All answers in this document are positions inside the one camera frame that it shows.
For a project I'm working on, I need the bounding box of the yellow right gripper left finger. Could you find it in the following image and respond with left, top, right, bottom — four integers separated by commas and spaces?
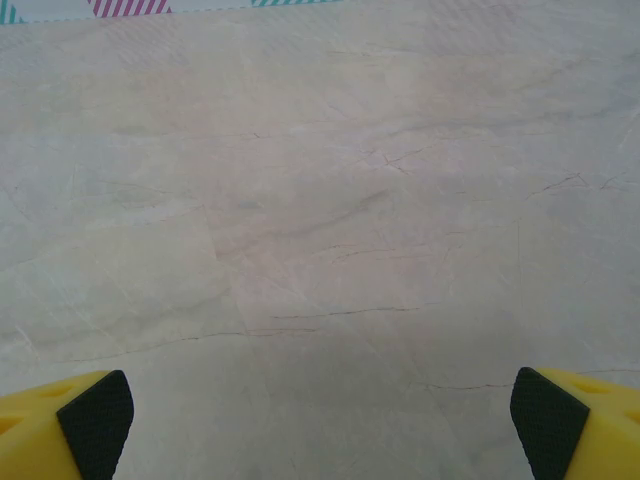
0, 369, 135, 480

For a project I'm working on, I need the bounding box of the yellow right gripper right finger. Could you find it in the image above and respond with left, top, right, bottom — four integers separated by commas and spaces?
509, 366, 640, 480

